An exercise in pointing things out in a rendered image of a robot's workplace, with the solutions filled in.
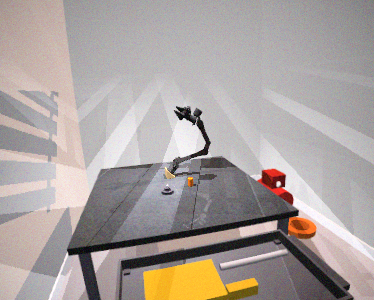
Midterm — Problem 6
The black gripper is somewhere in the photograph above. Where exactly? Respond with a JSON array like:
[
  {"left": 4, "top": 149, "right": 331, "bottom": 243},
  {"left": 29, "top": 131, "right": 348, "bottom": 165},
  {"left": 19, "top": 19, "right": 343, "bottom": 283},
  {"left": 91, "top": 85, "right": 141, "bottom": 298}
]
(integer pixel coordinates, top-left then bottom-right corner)
[{"left": 174, "top": 106, "right": 192, "bottom": 121}]

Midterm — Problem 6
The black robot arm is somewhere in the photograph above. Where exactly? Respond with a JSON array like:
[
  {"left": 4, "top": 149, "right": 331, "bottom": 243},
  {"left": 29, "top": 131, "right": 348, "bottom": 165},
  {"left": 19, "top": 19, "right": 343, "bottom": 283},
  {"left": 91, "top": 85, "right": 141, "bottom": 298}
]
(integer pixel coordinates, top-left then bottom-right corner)
[{"left": 167, "top": 106, "right": 211, "bottom": 175}]

